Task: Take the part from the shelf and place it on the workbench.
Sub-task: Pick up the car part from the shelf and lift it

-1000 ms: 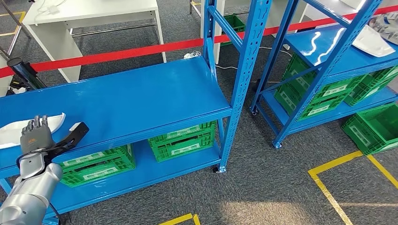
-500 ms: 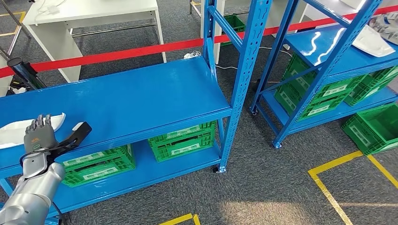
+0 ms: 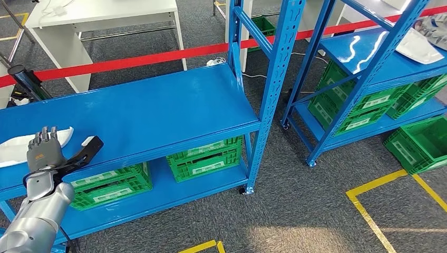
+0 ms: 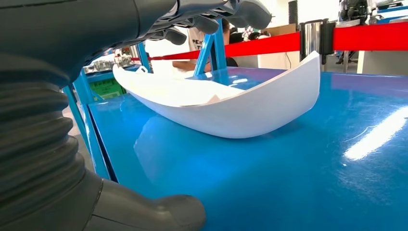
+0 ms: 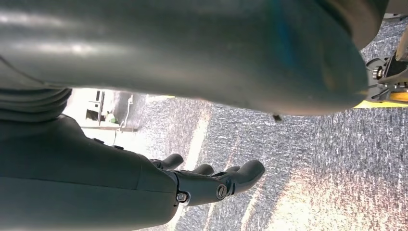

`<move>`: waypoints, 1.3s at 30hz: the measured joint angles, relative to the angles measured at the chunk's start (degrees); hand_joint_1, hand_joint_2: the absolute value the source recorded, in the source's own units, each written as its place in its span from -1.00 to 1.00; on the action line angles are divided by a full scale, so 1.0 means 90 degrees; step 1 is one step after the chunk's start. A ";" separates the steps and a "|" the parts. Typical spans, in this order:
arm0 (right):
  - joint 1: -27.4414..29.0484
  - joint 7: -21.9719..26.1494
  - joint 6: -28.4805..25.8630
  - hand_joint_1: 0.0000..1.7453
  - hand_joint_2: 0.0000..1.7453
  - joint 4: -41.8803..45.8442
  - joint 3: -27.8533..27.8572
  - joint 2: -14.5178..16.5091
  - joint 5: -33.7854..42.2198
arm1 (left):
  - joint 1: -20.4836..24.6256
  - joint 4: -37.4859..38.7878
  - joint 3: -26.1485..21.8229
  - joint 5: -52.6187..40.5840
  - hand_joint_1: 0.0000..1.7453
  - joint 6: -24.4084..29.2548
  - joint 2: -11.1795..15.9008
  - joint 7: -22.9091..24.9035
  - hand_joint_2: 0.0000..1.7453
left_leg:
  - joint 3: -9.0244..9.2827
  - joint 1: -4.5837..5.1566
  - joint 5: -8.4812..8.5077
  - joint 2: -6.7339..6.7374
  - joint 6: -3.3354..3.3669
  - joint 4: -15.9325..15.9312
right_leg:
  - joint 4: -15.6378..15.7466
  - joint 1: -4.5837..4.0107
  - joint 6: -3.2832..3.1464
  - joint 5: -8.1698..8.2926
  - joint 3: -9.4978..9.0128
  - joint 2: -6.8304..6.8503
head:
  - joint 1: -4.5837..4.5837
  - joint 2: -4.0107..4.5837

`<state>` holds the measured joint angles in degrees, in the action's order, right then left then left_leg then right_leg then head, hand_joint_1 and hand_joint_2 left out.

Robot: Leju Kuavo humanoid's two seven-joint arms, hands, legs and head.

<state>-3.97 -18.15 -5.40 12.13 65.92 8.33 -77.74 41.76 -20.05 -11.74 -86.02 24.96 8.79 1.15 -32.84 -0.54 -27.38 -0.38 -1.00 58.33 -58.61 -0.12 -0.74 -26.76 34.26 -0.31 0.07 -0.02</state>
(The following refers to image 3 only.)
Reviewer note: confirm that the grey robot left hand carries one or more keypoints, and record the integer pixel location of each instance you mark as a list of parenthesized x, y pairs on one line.
[(45, 153)]

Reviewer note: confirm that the white curved plastic part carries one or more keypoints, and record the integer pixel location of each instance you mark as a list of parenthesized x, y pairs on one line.
[(14, 148), (419, 49)]

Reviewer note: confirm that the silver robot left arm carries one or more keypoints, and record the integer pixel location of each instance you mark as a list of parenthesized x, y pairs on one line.
[(35, 216)]

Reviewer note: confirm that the blue metal shelf rack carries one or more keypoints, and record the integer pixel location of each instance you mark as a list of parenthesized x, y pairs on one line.
[(359, 50), (139, 104)]

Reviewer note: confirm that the red barrier belt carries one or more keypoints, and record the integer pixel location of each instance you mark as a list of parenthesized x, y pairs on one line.
[(139, 60)]

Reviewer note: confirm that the yellow floor tape square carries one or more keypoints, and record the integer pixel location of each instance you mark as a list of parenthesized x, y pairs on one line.
[(199, 246), (375, 178), (24, 21)]

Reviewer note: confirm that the white desk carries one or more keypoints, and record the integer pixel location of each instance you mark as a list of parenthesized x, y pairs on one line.
[(316, 15), (104, 10)]

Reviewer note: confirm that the white table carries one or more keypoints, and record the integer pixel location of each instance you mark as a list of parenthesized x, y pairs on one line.
[(245, 59)]

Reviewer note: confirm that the open green plastic crate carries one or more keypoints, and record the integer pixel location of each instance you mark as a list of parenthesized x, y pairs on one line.
[(422, 145)]

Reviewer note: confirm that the grey plastic wheel hubcap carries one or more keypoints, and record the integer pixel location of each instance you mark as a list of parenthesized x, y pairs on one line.
[(436, 31)]

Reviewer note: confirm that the black barrier post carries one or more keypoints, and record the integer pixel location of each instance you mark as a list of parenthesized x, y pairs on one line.
[(28, 80)]

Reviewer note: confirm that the steel frame bar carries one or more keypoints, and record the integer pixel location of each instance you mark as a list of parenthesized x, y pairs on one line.
[(16, 45)]

